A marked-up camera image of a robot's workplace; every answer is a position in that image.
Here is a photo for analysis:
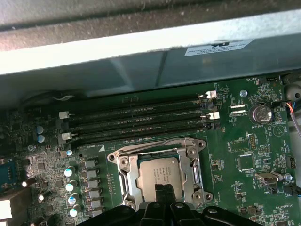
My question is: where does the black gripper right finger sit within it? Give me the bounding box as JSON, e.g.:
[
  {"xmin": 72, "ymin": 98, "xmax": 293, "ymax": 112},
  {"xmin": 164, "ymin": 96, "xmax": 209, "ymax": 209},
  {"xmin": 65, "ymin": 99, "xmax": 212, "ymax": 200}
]
[{"xmin": 164, "ymin": 184, "xmax": 257, "ymax": 226}]

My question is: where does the CPU socket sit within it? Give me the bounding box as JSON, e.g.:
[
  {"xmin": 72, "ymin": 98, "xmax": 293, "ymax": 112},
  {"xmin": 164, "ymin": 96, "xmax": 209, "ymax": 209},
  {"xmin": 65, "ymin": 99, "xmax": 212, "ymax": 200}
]
[{"xmin": 106, "ymin": 136, "xmax": 214, "ymax": 212}]

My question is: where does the black wire with tie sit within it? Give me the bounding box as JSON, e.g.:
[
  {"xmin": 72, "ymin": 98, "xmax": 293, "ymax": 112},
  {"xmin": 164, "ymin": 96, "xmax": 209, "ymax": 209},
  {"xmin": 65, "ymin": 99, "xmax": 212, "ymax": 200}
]
[{"xmin": 21, "ymin": 90, "xmax": 75, "ymax": 106}]

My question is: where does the wire locking lever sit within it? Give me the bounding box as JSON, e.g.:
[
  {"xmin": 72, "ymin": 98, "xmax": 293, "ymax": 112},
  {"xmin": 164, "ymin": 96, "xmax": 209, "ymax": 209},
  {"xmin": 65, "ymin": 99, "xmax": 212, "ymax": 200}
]
[{"xmin": 110, "ymin": 137, "xmax": 200, "ymax": 158}]

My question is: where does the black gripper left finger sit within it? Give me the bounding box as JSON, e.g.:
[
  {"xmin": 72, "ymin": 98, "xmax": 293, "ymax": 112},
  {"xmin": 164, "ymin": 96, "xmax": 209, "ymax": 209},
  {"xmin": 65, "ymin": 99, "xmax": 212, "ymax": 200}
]
[{"xmin": 77, "ymin": 183, "xmax": 170, "ymax": 226}]

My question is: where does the black PC case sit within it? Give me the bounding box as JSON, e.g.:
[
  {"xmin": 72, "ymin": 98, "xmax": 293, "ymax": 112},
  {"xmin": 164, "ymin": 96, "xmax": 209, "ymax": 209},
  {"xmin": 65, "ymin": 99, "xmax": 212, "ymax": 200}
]
[{"xmin": 0, "ymin": 0, "xmax": 301, "ymax": 142}]

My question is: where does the silver CPU green edge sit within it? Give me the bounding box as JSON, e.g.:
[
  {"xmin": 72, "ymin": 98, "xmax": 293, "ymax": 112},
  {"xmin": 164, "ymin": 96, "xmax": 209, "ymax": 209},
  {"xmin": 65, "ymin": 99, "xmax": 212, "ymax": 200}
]
[{"xmin": 135, "ymin": 157, "xmax": 186, "ymax": 203}]

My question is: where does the silver internal USB port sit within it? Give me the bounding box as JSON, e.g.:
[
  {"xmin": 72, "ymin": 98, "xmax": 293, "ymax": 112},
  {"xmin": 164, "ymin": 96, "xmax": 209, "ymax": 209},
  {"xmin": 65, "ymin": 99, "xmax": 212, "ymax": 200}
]
[{"xmin": 255, "ymin": 172, "xmax": 283, "ymax": 189}]

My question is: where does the black RAM slot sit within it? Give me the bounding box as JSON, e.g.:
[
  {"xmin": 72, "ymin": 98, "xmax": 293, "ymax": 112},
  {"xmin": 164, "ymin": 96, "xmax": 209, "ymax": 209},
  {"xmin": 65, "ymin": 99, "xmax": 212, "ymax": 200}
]
[
  {"xmin": 63, "ymin": 122, "xmax": 214, "ymax": 151},
  {"xmin": 60, "ymin": 112, "xmax": 221, "ymax": 141},
  {"xmin": 58, "ymin": 90, "xmax": 217, "ymax": 120},
  {"xmin": 68, "ymin": 101, "xmax": 214, "ymax": 130}
]

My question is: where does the green motherboard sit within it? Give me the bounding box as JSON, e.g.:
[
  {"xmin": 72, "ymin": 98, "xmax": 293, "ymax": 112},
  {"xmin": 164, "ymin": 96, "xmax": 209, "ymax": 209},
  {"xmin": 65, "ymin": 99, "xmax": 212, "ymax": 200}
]
[{"xmin": 0, "ymin": 75, "xmax": 301, "ymax": 226}]

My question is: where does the round coin battery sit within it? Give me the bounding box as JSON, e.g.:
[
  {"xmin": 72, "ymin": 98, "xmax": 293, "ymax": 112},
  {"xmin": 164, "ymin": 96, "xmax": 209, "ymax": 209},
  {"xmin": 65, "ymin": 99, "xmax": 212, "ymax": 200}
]
[{"xmin": 250, "ymin": 103, "xmax": 273, "ymax": 125}]

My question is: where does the metal socket cover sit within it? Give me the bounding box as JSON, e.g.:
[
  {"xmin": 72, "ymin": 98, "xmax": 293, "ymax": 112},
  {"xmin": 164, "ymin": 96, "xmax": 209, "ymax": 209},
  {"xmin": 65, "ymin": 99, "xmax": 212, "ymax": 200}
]
[{"xmin": 117, "ymin": 138, "xmax": 204, "ymax": 210}]

